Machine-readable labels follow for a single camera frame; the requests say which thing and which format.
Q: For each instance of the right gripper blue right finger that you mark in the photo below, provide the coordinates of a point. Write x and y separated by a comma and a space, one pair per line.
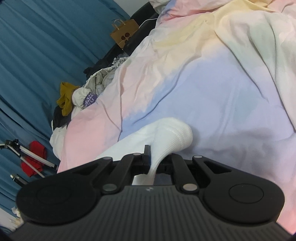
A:
175, 166

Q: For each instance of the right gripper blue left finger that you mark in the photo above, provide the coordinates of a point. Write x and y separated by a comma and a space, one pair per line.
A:
124, 170

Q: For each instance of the white zip sweatshirt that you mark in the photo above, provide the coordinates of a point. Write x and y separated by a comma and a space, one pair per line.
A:
164, 136

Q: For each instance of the grey white crumpled clothes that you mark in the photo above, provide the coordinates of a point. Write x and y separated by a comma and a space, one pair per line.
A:
96, 84

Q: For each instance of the white puffer jacket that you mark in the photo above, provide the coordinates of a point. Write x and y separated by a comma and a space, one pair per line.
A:
57, 139

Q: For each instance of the black garment on pile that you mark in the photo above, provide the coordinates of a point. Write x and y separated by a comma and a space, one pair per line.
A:
59, 120

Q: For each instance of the red garment on stand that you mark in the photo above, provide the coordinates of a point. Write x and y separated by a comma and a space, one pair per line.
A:
35, 149

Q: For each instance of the mustard yellow garment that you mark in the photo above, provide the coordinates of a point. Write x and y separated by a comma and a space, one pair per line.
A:
65, 101

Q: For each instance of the pastel tie-dye duvet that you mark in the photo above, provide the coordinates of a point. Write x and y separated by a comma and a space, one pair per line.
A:
226, 69

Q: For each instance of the garment steamer stand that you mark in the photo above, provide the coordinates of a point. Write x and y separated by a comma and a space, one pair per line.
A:
11, 157

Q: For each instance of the brown paper shopping bag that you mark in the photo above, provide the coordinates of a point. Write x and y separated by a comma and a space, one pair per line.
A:
123, 31

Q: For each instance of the blue curtain right panel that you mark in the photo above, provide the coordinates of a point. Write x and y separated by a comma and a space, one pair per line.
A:
45, 43

